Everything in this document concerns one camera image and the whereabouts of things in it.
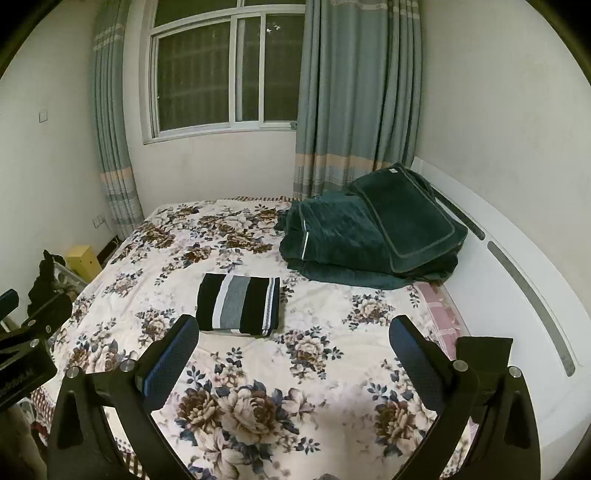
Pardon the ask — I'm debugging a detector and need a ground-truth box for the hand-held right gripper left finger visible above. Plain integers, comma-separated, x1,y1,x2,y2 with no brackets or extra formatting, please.
47,314,201,480

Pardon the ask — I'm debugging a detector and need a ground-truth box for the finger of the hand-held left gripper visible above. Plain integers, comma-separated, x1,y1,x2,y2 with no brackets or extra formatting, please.
0,289,20,320

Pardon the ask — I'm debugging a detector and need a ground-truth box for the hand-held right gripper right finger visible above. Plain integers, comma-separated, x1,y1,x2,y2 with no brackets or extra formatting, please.
388,315,541,480

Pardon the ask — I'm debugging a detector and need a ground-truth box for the black grey white striped shirt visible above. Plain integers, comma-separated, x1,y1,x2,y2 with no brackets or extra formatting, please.
195,272,282,337

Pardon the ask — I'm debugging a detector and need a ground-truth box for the person's left forearm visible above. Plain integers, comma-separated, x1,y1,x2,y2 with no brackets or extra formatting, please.
0,401,38,480

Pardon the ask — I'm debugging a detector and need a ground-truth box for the dark cloth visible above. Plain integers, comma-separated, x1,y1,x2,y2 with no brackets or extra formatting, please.
27,250,71,317

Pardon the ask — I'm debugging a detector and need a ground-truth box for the pink checked mattress cover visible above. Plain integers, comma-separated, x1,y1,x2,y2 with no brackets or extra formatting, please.
412,281,468,344

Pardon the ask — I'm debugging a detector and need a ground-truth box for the yellow box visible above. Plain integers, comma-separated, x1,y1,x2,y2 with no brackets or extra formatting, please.
65,245,103,280

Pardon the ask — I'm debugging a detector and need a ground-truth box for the floral bed sheet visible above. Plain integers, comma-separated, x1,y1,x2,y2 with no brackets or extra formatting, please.
28,198,476,480

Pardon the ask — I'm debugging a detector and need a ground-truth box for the dark green blanket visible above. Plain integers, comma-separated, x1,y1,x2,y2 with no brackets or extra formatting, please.
274,191,462,290

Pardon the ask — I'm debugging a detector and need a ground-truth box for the dark green quilted pillow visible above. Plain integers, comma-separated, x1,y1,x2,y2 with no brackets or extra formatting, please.
345,162,469,274

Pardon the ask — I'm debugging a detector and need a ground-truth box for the white bed headboard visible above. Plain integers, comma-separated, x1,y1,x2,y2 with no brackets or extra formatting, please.
410,156,591,480

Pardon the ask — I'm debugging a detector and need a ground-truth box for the narrow grey-blue curtain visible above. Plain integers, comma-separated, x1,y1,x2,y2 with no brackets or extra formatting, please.
91,0,145,240

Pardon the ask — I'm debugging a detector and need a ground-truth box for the wide grey-blue curtain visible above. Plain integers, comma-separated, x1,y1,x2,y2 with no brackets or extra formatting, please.
293,0,424,202

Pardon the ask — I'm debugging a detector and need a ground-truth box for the white framed window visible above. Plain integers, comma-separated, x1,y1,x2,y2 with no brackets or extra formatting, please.
140,0,309,145

